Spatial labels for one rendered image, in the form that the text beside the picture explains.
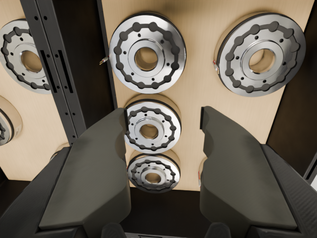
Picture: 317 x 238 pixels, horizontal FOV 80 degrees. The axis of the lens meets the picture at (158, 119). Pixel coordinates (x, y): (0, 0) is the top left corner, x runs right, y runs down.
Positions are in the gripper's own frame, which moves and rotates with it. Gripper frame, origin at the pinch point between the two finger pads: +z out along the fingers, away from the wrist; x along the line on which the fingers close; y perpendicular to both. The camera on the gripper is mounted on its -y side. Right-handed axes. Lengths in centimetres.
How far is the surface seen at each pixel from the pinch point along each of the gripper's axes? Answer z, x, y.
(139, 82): 14.6, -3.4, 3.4
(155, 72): 13.6, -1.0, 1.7
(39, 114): 18.9, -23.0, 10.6
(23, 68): 14.9, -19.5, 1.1
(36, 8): 8.0, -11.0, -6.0
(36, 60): 17.8, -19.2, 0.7
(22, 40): 15.7, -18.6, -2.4
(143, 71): 13.7, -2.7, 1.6
